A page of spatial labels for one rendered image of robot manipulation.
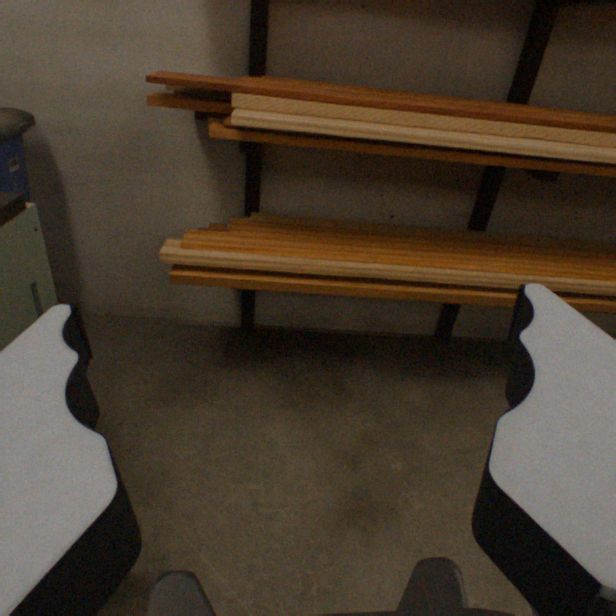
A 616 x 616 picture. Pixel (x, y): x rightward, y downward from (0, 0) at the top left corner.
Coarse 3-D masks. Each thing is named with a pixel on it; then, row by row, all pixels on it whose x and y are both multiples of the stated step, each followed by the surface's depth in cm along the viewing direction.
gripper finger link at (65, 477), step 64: (64, 320) 10; (0, 384) 8; (64, 384) 8; (0, 448) 7; (64, 448) 7; (0, 512) 6; (64, 512) 6; (128, 512) 7; (0, 576) 5; (64, 576) 6
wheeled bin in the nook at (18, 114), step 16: (0, 112) 149; (16, 112) 155; (0, 128) 140; (16, 128) 148; (0, 144) 146; (16, 144) 157; (0, 160) 148; (16, 160) 158; (0, 176) 149; (16, 176) 160; (16, 192) 161
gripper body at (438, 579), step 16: (432, 560) 5; (448, 560) 5; (160, 576) 5; (176, 576) 5; (192, 576) 5; (416, 576) 5; (432, 576) 5; (448, 576) 5; (160, 592) 5; (176, 592) 5; (192, 592) 5; (416, 592) 5; (432, 592) 5; (448, 592) 5; (464, 592) 5; (160, 608) 5; (176, 608) 5; (192, 608) 5; (208, 608) 5; (400, 608) 5; (416, 608) 5; (432, 608) 5; (448, 608) 5; (464, 608) 5; (480, 608) 5
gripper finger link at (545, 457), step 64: (512, 320) 11; (576, 320) 10; (512, 384) 9; (576, 384) 8; (512, 448) 7; (576, 448) 7; (512, 512) 6; (576, 512) 6; (512, 576) 7; (576, 576) 5
